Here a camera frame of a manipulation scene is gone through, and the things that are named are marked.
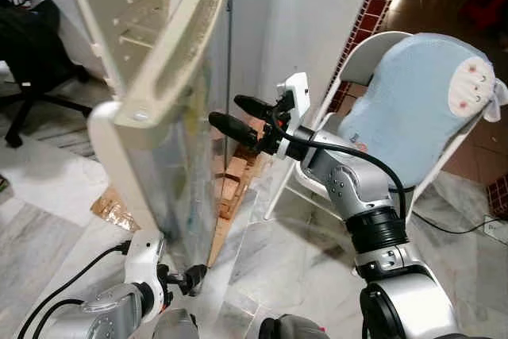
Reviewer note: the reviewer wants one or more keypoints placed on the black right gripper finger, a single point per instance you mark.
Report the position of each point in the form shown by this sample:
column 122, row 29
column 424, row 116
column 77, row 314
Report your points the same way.
column 234, row 131
column 255, row 107

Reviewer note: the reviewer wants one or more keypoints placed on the white fridge door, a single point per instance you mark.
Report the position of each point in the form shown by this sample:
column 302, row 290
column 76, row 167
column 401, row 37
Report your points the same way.
column 171, row 156

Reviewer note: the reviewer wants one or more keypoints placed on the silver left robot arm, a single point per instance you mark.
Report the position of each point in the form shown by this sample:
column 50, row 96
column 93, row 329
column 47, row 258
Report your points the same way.
column 103, row 311

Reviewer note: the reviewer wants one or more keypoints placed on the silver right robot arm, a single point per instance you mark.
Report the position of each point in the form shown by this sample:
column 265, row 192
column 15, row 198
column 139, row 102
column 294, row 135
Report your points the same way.
column 357, row 188

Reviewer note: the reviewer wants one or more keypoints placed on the white fridge body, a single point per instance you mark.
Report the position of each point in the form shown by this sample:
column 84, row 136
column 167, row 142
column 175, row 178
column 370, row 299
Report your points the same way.
column 119, row 13

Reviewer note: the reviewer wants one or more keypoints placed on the grey robot left leg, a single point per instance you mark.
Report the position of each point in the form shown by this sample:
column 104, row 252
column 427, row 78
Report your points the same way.
column 175, row 325

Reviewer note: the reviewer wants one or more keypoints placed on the grey robot leg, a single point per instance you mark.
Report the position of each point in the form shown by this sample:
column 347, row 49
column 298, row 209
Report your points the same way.
column 290, row 329
column 175, row 325

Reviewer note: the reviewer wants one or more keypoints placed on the stack of wooden blocks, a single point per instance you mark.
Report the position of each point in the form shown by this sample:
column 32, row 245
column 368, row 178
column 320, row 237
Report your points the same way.
column 234, row 184

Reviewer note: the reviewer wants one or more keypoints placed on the brown cardboard scrap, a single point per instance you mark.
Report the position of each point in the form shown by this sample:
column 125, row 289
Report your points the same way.
column 111, row 208

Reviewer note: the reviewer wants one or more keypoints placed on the grey robot right leg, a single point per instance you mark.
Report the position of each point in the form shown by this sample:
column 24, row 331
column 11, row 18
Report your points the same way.
column 290, row 329

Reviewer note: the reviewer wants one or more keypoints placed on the white plastic chair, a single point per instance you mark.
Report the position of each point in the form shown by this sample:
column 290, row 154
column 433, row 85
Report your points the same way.
column 373, row 49

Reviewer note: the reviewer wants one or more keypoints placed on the light blue pillow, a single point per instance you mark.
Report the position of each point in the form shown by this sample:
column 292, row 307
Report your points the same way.
column 413, row 101

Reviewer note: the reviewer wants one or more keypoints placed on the white power strip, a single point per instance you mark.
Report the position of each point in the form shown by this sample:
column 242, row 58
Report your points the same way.
column 496, row 229

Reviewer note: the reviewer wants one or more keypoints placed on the black office chair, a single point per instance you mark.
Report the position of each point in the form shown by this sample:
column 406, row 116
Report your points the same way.
column 32, row 53

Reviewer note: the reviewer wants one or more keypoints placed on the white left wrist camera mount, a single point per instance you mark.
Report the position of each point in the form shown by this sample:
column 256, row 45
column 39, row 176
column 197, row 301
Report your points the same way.
column 143, row 256

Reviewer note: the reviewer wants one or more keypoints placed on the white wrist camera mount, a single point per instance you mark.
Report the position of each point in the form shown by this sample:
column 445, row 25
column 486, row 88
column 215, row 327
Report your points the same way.
column 143, row 256
column 300, row 93

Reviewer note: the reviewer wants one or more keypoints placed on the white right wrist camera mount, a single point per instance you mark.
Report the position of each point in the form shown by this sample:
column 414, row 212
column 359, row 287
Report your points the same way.
column 300, row 93

